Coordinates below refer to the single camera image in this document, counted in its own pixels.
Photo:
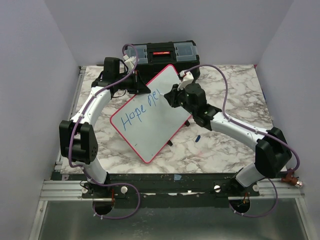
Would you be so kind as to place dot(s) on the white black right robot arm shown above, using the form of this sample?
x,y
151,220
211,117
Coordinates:
x,y
269,146

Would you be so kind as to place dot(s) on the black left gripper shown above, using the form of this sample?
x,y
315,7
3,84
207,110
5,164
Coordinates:
x,y
139,86

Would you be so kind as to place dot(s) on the pink-framed whiteboard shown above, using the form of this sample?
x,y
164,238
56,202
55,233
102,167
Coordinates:
x,y
147,122

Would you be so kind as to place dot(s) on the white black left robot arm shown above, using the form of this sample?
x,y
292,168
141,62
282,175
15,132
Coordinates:
x,y
78,141

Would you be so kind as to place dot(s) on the blue marker cap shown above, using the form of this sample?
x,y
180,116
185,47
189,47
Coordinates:
x,y
197,138

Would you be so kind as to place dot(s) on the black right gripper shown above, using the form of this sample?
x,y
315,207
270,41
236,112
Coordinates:
x,y
171,97

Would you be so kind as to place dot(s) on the aluminium frame rail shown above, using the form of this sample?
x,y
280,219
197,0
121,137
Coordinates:
x,y
82,71

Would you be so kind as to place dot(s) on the black mounting rail base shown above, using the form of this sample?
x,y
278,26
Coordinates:
x,y
160,190

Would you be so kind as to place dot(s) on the black plastic toolbox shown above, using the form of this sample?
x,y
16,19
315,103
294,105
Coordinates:
x,y
153,57

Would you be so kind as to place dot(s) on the copper brass fitting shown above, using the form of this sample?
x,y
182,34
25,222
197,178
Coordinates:
x,y
290,179

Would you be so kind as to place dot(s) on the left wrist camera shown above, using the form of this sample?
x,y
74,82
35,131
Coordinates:
x,y
130,62

